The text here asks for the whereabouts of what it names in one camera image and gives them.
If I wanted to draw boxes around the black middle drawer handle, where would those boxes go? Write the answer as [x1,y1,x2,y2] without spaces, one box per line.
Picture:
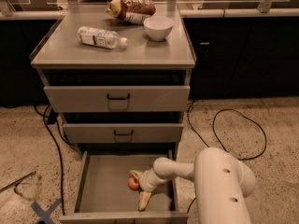
[113,130,134,136]

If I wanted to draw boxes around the black top drawer handle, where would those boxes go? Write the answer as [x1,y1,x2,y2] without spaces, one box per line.
[107,93,131,101]

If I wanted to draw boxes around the metal bar on floor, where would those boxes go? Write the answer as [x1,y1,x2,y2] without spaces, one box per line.
[0,171,36,193]

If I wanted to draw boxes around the grey top drawer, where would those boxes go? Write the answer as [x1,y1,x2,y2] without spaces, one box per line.
[44,86,190,113]

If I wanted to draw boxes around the clear plastic water bottle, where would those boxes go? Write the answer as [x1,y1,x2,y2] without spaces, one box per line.
[78,26,128,49]

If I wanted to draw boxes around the black cable on right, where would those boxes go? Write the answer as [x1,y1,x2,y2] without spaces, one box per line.
[185,98,268,214]

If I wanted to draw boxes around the black drawer handle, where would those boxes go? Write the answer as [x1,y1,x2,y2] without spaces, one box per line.
[113,130,134,136]
[107,93,131,101]

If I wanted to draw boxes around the grey metal drawer cabinet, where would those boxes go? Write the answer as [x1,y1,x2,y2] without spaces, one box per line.
[32,4,195,153]

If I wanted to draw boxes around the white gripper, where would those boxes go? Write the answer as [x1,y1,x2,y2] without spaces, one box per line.
[129,169,166,211]

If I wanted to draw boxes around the dark lower wall cabinets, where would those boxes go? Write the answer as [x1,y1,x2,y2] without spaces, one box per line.
[183,17,299,99]

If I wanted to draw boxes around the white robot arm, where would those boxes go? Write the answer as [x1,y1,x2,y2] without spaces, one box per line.
[128,147,256,224]

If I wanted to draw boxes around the black cable on left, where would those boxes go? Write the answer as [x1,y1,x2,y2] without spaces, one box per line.
[33,104,78,217]

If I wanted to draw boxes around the brown chip bag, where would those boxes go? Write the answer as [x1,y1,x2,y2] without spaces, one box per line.
[106,0,156,25]

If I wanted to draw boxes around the blue tape cross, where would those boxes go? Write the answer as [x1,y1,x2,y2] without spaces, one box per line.
[30,199,61,224]

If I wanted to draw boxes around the grey middle drawer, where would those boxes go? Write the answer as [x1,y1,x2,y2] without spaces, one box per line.
[63,123,183,144]

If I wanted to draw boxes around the white ceramic bowl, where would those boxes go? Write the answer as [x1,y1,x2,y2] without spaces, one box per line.
[143,16,174,41]

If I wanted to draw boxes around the black cable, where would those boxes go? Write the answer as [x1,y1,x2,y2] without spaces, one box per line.
[33,104,78,217]
[185,98,268,214]

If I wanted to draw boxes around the grey open bottom drawer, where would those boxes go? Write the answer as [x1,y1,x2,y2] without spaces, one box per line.
[61,151,188,224]

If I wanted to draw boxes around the red apple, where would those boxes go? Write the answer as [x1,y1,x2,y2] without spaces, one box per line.
[128,175,139,190]

